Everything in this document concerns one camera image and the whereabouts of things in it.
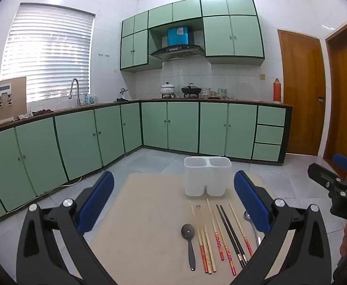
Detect white window blind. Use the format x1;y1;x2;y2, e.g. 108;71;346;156
0;3;96;103

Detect wooden door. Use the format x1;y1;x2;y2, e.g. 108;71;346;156
277;29;327;156
324;24;347;181

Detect black wok with lid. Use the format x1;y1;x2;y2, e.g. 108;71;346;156
181;83;203;98

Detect green wall cabinet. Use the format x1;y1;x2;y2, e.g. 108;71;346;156
201;0;265;66
120;11;163;72

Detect blue box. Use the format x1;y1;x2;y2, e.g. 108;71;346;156
167;26;191;46

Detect black range hood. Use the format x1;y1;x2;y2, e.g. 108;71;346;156
150;31;205;63

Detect brown board with white label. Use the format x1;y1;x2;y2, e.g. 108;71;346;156
0;76;27;127

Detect green drawer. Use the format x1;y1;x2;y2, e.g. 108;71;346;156
255;124;284;145
257;105;286;127
252;143;281;162

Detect green over-hood cabinet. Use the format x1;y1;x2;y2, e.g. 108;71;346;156
148;0;203;30

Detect white cooking pot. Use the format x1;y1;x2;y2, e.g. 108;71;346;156
161;81;177;98

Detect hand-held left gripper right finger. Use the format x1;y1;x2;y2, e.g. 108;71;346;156
233;171;332;285

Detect green base kitchen cabinets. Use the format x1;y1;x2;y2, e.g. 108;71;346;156
0;99;293;228

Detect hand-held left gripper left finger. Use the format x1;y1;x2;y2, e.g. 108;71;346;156
16;171;116;285

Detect metal spoon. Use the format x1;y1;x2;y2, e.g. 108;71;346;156
244;210;261;247

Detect white two-compartment utensil holder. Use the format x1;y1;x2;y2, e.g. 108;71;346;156
184;156;232;197

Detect dark cloth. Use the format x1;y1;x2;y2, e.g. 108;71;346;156
16;109;55;121

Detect metal kitchen faucet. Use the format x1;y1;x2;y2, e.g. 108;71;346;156
69;79;81;107

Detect black-handled spoon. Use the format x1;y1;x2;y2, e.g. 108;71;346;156
181;223;197;271

